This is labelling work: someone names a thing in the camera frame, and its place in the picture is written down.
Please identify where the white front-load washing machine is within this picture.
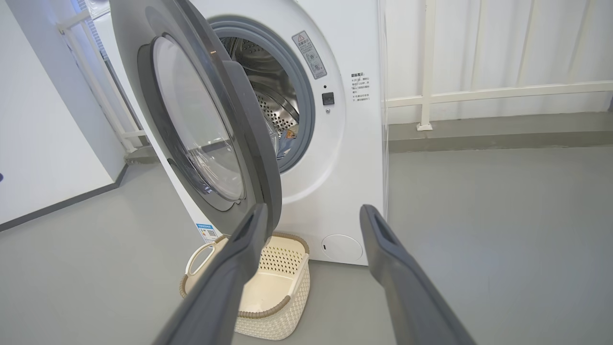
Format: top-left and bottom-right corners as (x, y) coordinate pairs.
(93, 0), (389, 265)

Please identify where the blue energy label sticker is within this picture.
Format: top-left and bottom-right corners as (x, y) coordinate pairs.
(195, 223), (219, 244)

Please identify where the black round glass washer door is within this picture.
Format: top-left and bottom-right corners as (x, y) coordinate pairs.
(109, 0), (283, 238)

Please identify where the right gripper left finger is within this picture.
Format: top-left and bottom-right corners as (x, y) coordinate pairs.
(153, 203), (269, 345)

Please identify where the printed text label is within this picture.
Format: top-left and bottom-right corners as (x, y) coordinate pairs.
(351, 72), (372, 101)

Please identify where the cream perforated laundry basket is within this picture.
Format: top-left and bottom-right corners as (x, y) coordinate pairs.
(179, 232), (311, 341)

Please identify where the round white filter cover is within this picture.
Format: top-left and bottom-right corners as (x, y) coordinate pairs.
(321, 234), (363, 263)

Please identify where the grey warning sticker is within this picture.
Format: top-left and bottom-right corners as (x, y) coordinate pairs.
(292, 31), (328, 80)

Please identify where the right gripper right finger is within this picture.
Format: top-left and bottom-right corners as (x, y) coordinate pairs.
(359, 205), (477, 345)

